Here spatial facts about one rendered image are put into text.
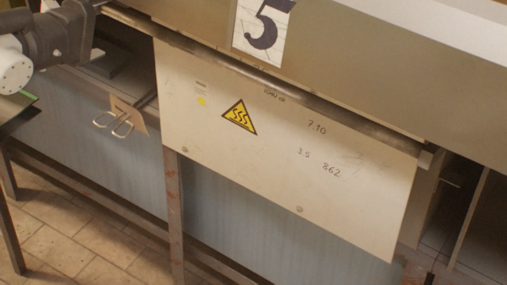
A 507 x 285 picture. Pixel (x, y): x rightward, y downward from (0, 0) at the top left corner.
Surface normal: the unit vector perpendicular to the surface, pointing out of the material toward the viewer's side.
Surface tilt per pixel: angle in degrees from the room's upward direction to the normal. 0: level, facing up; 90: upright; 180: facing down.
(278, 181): 90
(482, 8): 33
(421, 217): 90
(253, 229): 90
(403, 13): 54
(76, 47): 90
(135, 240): 0
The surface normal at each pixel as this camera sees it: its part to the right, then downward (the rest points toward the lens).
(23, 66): 0.79, 0.55
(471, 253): 0.04, -0.70
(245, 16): -0.52, 0.44
